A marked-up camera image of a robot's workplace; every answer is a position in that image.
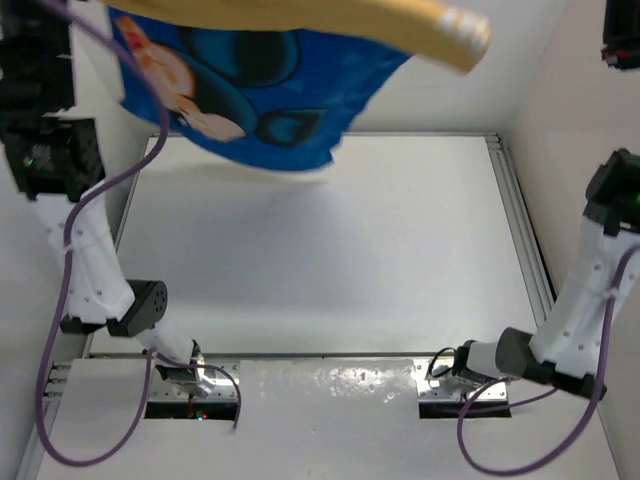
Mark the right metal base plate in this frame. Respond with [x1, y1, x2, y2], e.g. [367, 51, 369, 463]
[413, 356, 494, 404]

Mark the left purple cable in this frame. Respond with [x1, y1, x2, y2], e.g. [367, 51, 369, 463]
[35, 0, 241, 467]

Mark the white front cover board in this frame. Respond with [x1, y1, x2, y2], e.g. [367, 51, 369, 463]
[34, 355, 622, 480]

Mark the metal base plate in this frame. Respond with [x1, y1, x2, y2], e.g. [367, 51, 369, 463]
[413, 356, 494, 404]
[149, 362, 240, 403]

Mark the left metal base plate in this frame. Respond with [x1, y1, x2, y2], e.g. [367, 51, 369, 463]
[149, 362, 240, 403]

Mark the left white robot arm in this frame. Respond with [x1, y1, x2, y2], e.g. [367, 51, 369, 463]
[1, 1, 198, 368]

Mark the yellow blue printed pillowcase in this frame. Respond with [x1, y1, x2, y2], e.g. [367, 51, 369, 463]
[102, 0, 493, 174]

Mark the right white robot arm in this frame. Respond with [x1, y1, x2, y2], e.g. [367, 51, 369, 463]
[426, 148, 639, 400]

